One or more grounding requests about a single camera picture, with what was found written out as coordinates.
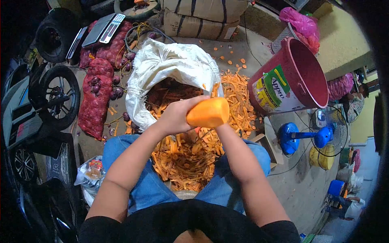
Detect person's left hand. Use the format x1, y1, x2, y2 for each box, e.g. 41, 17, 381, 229
156, 95, 212, 136

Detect person's left fingers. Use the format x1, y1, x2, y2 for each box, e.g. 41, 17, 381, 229
178, 95, 212, 107

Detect large peeled orange carrot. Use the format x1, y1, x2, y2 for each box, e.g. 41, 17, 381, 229
186, 97, 230, 129

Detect white woven sack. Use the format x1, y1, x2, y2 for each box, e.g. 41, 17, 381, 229
125, 39, 224, 132

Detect pile of orange carrot peelings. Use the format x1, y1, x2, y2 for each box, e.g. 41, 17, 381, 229
146, 68, 259, 192

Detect loose red onions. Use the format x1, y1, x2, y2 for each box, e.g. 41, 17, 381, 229
108, 52, 137, 122

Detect low wooden stool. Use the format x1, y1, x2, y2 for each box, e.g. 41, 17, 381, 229
251, 117, 285, 169

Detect red mesh sack of onions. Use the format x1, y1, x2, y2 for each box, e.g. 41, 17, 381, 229
77, 58, 115, 140
80, 21, 134, 69

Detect person's legs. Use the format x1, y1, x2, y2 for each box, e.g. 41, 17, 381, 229
102, 134, 271, 215

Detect red bucket with label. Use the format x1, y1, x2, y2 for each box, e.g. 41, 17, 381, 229
247, 37, 329, 116

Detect white mesh basket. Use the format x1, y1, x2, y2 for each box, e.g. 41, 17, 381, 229
271, 23, 300, 54

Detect grey digital weighing scale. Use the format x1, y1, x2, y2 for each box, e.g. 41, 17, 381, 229
81, 13, 126, 48

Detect person's body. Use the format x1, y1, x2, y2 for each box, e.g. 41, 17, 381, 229
78, 199, 301, 243

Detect clear plastic bag of packets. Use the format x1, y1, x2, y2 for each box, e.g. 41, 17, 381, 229
74, 156, 106, 208

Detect small digital weighing scale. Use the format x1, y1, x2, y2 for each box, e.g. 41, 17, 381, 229
66, 27, 88, 60

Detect pink plastic bag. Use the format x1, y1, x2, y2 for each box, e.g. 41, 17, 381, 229
279, 7, 321, 55

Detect blue floor fan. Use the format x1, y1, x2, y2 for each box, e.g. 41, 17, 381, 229
278, 105, 349, 158

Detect yellow round container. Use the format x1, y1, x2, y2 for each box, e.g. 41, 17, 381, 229
309, 144, 335, 171

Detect purple mesh sack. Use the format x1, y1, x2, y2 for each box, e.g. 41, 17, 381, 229
327, 73, 355, 101

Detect black loose tyre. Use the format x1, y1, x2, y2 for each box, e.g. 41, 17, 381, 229
36, 7, 80, 64

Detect white and black motorcycle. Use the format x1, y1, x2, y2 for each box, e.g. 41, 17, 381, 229
0, 62, 81, 152

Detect blue plastic bucket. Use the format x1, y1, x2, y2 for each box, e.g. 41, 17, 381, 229
328, 179, 346, 197

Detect strapped cardboard carton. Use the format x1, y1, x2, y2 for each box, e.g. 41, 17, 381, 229
160, 0, 248, 23
162, 9, 240, 42

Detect black hose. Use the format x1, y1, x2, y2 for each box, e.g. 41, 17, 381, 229
125, 24, 177, 54

